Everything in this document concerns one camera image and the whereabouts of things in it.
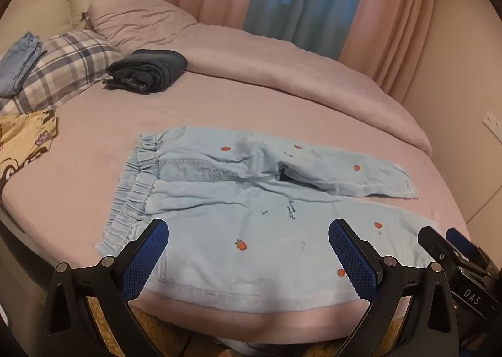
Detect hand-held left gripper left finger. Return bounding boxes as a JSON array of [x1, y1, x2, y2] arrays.
[[39, 219, 173, 357]]

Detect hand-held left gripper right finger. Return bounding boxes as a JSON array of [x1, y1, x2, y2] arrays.
[[328, 218, 459, 357]]

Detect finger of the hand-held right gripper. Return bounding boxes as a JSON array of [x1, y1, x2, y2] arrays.
[[417, 226, 465, 283], [446, 227, 502, 277]]

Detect light blue strawberry pants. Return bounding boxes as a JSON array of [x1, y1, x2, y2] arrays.
[[96, 126, 438, 312]]

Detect brown shaggy rug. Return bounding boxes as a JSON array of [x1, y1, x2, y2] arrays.
[[84, 294, 406, 357]]

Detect bed with pink sheet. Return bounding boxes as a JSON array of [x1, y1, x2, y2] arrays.
[[0, 19, 471, 342]]

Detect yellow cartoon print cloth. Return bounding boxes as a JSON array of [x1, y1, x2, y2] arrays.
[[0, 108, 59, 201]]

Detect dark folded clothes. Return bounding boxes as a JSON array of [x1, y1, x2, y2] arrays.
[[103, 49, 188, 94]]

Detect plaid pillow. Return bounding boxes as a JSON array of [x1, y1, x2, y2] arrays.
[[0, 29, 124, 116]]

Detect pink duvet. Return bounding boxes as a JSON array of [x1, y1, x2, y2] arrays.
[[88, 0, 432, 155]]

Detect peach curtain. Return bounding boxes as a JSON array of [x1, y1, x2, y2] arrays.
[[339, 0, 442, 102]]

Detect folded blue jeans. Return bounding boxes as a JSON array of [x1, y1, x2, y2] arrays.
[[0, 31, 47, 96]]

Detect white printed pillow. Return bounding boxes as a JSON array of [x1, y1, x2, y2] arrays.
[[67, 0, 103, 30]]

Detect blue curtain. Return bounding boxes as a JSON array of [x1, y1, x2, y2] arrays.
[[243, 0, 373, 61]]

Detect beige headboard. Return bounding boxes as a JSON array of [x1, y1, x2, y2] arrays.
[[0, 0, 91, 55]]

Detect white wall power strip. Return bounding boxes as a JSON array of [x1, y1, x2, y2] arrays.
[[483, 111, 502, 146]]

